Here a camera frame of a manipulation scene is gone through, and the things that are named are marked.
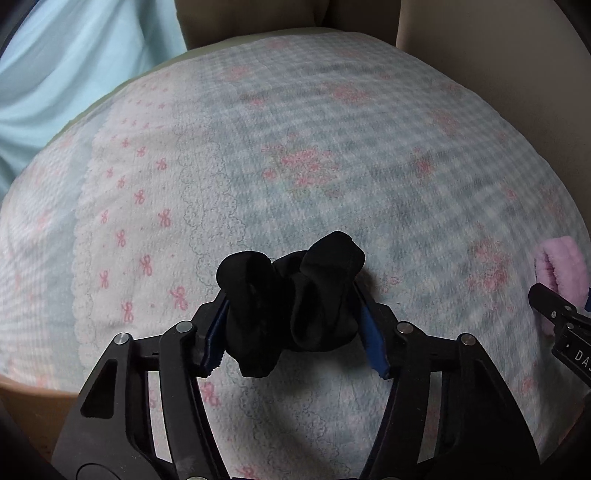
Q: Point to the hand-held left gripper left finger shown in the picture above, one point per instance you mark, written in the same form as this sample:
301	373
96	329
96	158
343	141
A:
216	325

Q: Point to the light blue hanging cloth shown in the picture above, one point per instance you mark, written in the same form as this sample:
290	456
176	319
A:
69	69

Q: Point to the cardboard box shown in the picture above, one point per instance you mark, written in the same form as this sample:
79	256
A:
27	415

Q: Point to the wide brown curtain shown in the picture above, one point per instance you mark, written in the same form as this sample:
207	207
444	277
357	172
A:
240	18

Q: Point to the black sock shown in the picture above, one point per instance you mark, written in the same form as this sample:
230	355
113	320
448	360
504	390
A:
258	314

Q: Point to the checked floral bed sheet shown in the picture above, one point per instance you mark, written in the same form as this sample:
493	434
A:
323	138

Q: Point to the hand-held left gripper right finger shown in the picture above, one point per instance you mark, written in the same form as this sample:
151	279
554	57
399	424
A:
372	334

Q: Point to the pink fluffy cloth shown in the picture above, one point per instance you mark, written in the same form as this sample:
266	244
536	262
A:
563	263

